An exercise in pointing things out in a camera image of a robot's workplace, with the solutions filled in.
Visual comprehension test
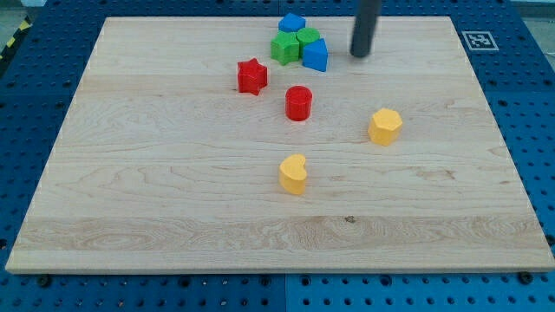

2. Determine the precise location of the green cylinder block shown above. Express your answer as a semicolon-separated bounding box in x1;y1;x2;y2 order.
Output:
296;27;320;58

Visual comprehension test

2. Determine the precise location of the yellow hexagon block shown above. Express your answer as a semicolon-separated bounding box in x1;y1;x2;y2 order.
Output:
368;108;403;146

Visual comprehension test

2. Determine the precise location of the white fiducial marker tag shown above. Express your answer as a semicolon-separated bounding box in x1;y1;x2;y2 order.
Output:
462;30;499;51

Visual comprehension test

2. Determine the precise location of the red star block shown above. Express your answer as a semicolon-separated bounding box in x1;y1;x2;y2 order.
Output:
237;58;268;95

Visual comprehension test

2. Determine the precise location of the red cylinder block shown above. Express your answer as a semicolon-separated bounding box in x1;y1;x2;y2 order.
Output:
285;86;313;121

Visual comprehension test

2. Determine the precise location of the blue triangular block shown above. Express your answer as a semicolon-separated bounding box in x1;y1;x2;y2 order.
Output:
302;38;328;72

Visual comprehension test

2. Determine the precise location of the green star block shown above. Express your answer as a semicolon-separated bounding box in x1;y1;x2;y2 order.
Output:
271;30;300;65

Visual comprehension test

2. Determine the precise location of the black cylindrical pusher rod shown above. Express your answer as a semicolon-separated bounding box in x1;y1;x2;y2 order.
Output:
349;0;382;58

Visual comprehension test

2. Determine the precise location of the light wooden board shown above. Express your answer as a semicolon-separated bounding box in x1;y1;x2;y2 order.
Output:
6;16;554;275

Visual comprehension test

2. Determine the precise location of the blue pentagon block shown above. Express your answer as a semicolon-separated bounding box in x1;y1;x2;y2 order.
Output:
278;13;306;32

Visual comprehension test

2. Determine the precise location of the yellow heart block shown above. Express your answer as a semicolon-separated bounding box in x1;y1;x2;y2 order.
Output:
278;154;308;195

